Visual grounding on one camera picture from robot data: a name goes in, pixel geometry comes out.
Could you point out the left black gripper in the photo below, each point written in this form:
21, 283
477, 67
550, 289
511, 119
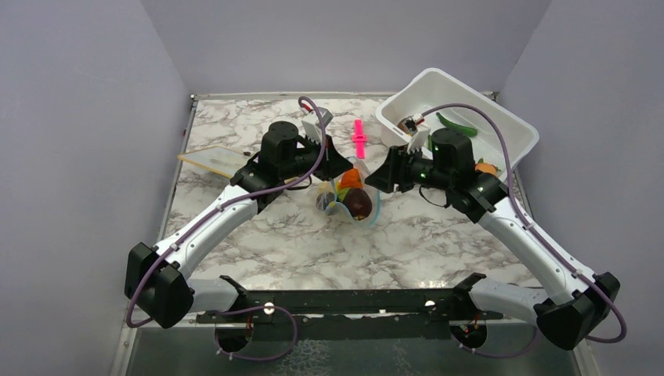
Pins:
336, 163

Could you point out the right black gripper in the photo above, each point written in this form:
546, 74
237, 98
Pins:
395, 172

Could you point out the orange pumpkin toy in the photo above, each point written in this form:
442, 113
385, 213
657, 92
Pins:
350, 179

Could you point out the green cabbage toy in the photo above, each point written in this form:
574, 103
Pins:
341, 194

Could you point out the clear zip top bag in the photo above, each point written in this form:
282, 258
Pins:
338, 211

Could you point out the dark avocado toy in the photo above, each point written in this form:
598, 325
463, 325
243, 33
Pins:
325, 200

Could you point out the dark maroon plum toy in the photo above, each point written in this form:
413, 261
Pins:
358, 203

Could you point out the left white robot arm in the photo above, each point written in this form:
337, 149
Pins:
158, 278

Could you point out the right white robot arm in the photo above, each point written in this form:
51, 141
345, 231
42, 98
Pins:
573, 299

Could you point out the pink plastic clip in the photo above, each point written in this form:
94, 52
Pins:
359, 139

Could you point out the dark green pepper toy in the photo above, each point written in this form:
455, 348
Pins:
468, 131

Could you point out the white plastic bin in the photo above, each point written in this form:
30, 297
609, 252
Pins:
433, 87

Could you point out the peach toy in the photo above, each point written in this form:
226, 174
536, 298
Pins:
487, 168

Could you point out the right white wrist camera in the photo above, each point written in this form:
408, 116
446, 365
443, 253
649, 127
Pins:
419, 137

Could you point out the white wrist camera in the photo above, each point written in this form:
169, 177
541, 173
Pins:
316, 124
419, 137

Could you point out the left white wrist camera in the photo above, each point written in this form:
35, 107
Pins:
316, 124

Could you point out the black metal base rail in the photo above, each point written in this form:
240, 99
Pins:
273, 315

